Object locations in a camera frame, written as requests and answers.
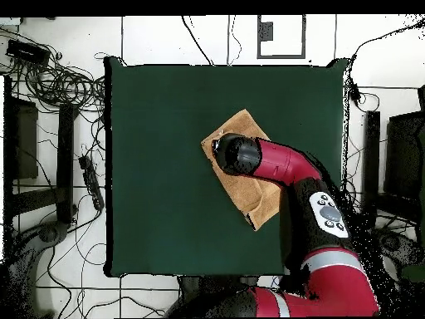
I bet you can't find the thick black cable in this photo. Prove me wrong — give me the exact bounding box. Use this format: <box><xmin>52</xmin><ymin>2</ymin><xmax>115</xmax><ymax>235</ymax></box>
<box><xmin>181</xmin><ymin>15</ymin><xmax>213</xmax><ymax>66</ymax></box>

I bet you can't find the black flat panel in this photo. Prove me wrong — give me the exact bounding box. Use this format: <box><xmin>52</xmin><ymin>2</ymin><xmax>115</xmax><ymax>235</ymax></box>
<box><xmin>2</xmin><ymin>76</ymin><xmax>39</xmax><ymax>180</ymax></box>
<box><xmin>383</xmin><ymin>110</ymin><xmax>424</xmax><ymax>200</ymax></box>

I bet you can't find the dark green table cloth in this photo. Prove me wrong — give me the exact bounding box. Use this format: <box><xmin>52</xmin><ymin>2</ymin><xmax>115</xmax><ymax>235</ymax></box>
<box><xmin>103</xmin><ymin>55</ymin><xmax>349</xmax><ymax>279</ymax></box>

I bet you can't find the black box device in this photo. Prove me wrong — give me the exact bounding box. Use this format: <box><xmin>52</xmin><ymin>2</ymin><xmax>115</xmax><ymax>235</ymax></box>
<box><xmin>6</xmin><ymin>38</ymin><xmax>51</xmax><ymax>67</ymax></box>

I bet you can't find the black upright post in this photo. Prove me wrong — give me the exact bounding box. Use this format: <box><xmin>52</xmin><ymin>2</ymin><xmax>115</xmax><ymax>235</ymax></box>
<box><xmin>360</xmin><ymin>110</ymin><xmax>382</xmax><ymax>229</ymax></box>
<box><xmin>55</xmin><ymin>103</ymin><xmax>79</xmax><ymax>224</ymax></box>

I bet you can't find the tangle of black cables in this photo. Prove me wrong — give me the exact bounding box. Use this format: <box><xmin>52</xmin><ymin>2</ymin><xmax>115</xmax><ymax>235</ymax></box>
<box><xmin>0</xmin><ymin>27</ymin><xmax>107</xmax><ymax>114</ymax></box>

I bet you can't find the long black power strip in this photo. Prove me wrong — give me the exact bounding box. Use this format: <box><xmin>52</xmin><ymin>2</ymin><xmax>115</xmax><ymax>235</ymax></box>
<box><xmin>78</xmin><ymin>155</ymin><xmax>105</xmax><ymax>212</ymax></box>

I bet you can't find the grey rectangular frame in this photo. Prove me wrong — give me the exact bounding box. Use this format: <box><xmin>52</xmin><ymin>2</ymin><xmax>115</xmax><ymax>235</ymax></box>
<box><xmin>256</xmin><ymin>14</ymin><xmax>307</xmax><ymax>60</ymax></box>

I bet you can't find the tan terry towel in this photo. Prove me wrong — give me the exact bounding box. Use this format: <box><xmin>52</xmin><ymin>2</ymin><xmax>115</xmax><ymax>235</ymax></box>
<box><xmin>200</xmin><ymin>108</ymin><xmax>286</xmax><ymax>232</ymax></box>

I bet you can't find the grey stand base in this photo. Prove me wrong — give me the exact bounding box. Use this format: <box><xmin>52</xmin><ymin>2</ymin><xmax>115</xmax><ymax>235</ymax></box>
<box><xmin>6</xmin><ymin>220</ymin><xmax>69</xmax><ymax>318</ymax></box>
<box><xmin>374</xmin><ymin>228</ymin><xmax>425</xmax><ymax>267</ymax></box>

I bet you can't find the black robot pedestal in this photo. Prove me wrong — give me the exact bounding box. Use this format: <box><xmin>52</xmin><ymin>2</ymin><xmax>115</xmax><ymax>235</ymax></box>
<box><xmin>178</xmin><ymin>275</ymin><xmax>260</xmax><ymax>300</ymax></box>

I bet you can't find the dark green round pad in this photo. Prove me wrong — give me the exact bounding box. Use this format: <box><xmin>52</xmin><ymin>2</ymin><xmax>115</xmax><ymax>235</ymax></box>
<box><xmin>399</xmin><ymin>263</ymin><xmax>425</xmax><ymax>283</ymax></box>

